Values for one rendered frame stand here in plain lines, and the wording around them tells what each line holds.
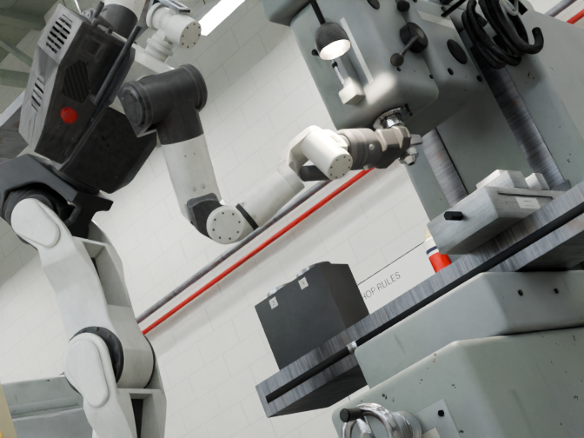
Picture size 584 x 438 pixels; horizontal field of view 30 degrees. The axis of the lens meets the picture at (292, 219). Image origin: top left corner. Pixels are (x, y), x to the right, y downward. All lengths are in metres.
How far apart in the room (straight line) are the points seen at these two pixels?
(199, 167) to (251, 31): 6.37
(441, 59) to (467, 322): 0.74
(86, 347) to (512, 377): 0.84
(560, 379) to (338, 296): 0.62
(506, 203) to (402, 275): 5.39
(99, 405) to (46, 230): 0.39
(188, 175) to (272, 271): 6.05
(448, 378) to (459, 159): 1.02
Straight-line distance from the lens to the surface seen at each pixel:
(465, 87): 2.58
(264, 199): 2.22
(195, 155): 2.17
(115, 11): 2.61
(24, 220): 2.38
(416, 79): 2.43
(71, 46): 2.25
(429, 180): 2.83
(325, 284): 2.49
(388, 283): 7.56
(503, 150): 2.72
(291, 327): 2.55
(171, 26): 2.36
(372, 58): 2.39
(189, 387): 8.87
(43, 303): 10.23
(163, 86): 2.14
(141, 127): 2.16
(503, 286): 2.06
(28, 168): 2.43
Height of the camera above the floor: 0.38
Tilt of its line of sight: 20 degrees up
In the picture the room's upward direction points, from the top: 23 degrees counter-clockwise
